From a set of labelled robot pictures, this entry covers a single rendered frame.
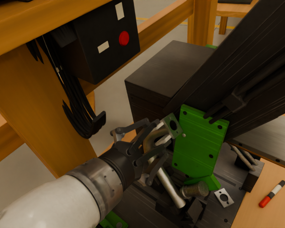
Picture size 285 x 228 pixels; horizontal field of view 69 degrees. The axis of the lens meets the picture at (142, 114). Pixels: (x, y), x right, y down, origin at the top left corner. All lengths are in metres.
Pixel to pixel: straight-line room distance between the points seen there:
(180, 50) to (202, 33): 0.50
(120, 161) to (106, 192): 0.06
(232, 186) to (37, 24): 0.73
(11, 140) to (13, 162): 1.80
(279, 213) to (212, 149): 0.37
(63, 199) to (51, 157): 0.36
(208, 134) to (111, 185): 0.27
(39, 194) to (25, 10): 0.25
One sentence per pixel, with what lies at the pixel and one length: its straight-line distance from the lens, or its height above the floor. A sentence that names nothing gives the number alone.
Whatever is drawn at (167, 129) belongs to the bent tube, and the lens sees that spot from 0.50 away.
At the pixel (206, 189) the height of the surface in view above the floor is 1.08.
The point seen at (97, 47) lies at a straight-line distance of 0.46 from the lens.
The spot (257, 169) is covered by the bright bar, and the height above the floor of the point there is 1.01.
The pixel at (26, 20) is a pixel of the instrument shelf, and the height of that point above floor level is 1.53.
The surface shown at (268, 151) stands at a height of 1.13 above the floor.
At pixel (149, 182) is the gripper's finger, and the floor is 1.24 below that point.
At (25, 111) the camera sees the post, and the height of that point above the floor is 1.33.
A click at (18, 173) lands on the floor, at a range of 2.34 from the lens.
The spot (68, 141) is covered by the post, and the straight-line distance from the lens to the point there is 0.65.
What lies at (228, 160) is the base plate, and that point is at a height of 0.90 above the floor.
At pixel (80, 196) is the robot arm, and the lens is 0.30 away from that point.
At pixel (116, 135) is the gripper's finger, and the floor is 1.31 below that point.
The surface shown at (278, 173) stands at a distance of 0.90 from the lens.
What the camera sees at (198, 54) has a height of 1.24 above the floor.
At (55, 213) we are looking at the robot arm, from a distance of 0.29.
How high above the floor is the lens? 1.62
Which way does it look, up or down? 45 degrees down
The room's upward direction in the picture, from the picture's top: 10 degrees counter-clockwise
